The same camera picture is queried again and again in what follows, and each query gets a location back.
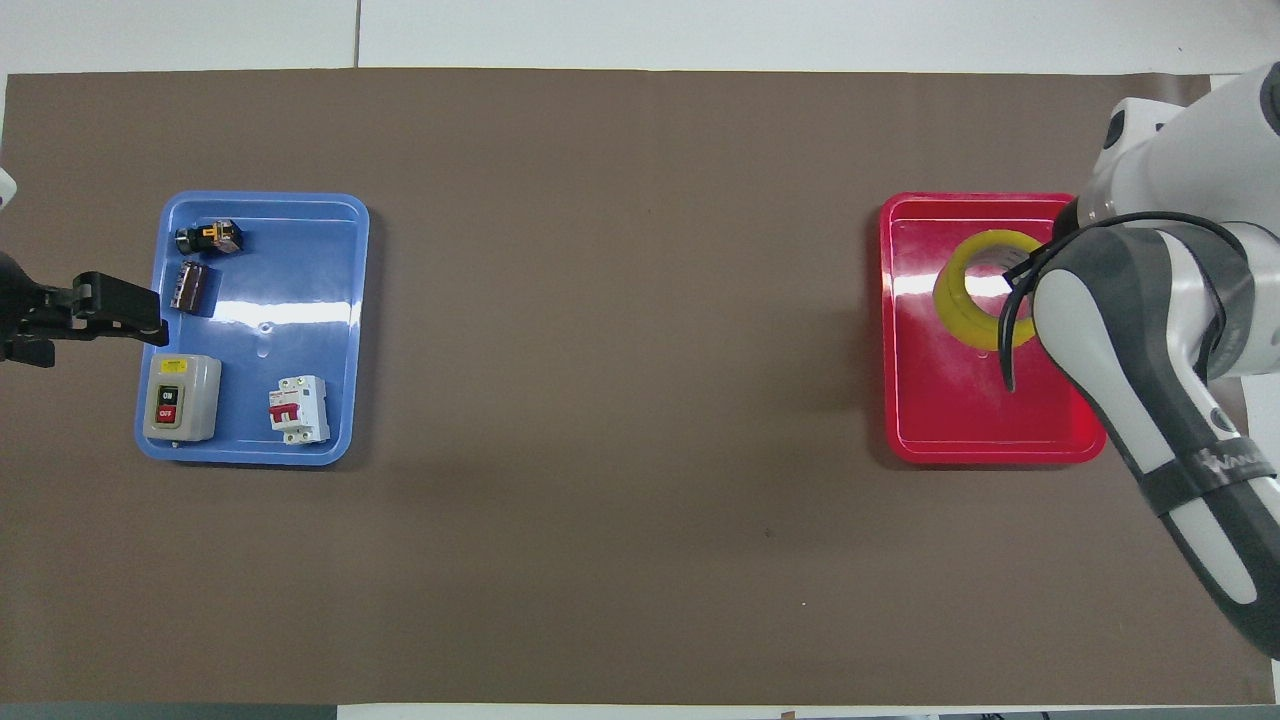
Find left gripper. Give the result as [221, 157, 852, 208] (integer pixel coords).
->
[0, 249, 48, 343]

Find yellow tape roll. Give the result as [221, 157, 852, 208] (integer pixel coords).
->
[932, 228, 1048, 353]

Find red plastic tray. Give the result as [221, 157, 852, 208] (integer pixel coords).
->
[878, 191, 1109, 467]

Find blue plastic tray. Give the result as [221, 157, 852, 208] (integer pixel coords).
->
[134, 191, 371, 468]

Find white circuit breaker red levers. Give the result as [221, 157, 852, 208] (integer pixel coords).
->
[266, 374, 332, 446]

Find black cable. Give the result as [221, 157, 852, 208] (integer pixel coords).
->
[997, 209, 1252, 394]

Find grey on-off switch box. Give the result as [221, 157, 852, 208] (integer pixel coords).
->
[141, 353, 223, 444]

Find black and yellow push-button switch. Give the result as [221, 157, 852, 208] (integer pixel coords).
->
[174, 221, 244, 257]

